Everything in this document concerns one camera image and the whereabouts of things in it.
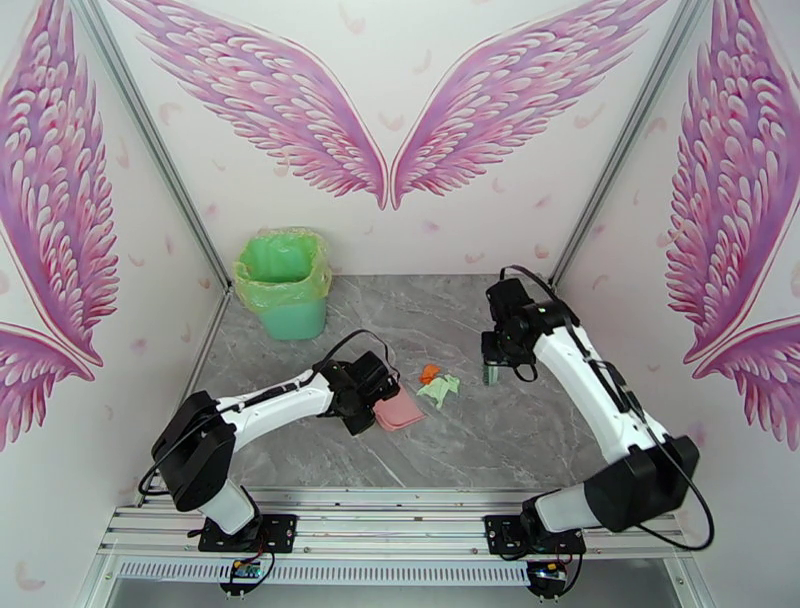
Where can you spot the teal hand brush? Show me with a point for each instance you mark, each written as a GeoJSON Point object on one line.
{"type": "Point", "coordinates": [492, 375]}

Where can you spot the green paper scrap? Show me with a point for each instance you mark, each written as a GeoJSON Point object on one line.
{"type": "Point", "coordinates": [451, 384]}
{"type": "Point", "coordinates": [432, 394]}

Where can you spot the pink plastic dustpan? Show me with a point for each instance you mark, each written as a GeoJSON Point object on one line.
{"type": "Point", "coordinates": [400, 412]}

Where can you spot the orange paper scrap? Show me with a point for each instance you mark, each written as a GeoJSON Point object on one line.
{"type": "Point", "coordinates": [430, 374]}

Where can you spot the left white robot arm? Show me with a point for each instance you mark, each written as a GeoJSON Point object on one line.
{"type": "Point", "coordinates": [262, 406]}

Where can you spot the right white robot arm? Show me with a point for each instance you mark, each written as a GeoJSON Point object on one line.
{"type": "Point", "coordinates": [587, 387]}

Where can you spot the green plastic trash bin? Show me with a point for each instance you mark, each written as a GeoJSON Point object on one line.
{"type": "Point", "coordinates": [290, 319]}

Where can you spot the small controller board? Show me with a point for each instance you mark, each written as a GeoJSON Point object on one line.
{"type": "Point", "coordinates": [247, 572]}
{"type": "Point", "coordinates": [550, 572]}

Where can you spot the aluminium mounting rail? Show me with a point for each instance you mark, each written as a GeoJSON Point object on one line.
{"type": "Point", "coordinates": [387, 519]}

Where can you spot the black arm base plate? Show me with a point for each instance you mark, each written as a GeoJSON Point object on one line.
{"type": "Point", "coordinates": [500, 534]}
{"type": "Point", "coordinates": [278, 534]}

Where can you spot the aluminium frame post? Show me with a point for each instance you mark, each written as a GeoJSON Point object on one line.
{"type": "Point", "coordinates": [156, 150]}
{"type": "Point", "coordinates": [625, 150]}

